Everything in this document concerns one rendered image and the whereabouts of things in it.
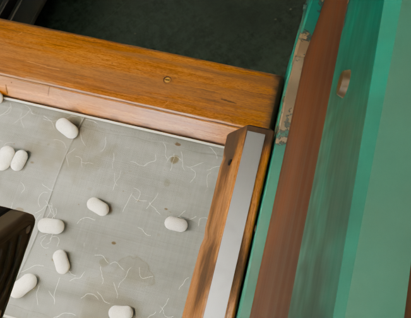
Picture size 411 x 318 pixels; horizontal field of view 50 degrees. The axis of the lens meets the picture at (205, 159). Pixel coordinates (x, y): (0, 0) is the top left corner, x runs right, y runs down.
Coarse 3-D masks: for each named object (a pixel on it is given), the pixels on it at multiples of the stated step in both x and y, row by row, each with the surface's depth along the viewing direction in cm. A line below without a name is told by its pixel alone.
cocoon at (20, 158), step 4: (16, 152) 64; (20, 152) 64; (24, 152) 64; (16, 156) 63; (20, 156) 63; (24, 156) 64; (12, 160) 63; (16, 160) 63; (20, 160) 63; (24, 160) 64; (12, 164) 63; (16, 164) 63; (20, 164) 63; (24, 164) 64; (12, 168) 63; (16, 168) 63; (20, 168) 64
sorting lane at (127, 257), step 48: (0, 144) 66; (48, 144) 65; (96, 144) 65; (144, 144) 65; (192, 144) 64; (0, 192) 64; (48, 192) 64; (96, 192) 63; (144, 192) 63; (192, 192) 63; (48, 240) 62; (96, 240) 61; (144, 240) 61; (192, 240) 61; (48, 288) 60; (96, 288) 60; (144, 288) 59
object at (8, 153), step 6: (0, 150) 64; (6, 150) 63; (12, 150) 64; (0, 156) 63; (6, 156) 63; (12, 156) 64; (0, 162) 63; (6, 162) 63; (0, 168) 63; (6, 168) 64
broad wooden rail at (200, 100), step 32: (0, 32) 68; (32, 32) 68; (64, 32) 68; (0, 64) 66; (32, 64) 66; (64, 64) 66; (96, 64) 66; (128, 64) 66; (160, 64) 65; (192, 64) 65; (224, 64) 65; (32, 96) 67; (64, 96) 66; (96, 96) 65; (128, 96) 64; (160, 96) 64; (192, 96) 64; (224, 96) 64; (256, 96) 63; (160, 128) 65; (192, 128) 64; (224, 128) 63
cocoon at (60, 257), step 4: (56, 252) 60; (60, 252) 60; (64, 252) 60; (56, 256) 59; (60, 256) 59; (64, 256) 60; (56, 260) 59; (60, 260) 59; (64, 260) 59; (56, 264) 59; (60, 264) 59; (64, 264) 59; (68, 264) 60; (56, 268) 59; (60, 268) 59; (64, 268) 59; (68, 268) 59; (60, 272) 59; (64, 272) 59
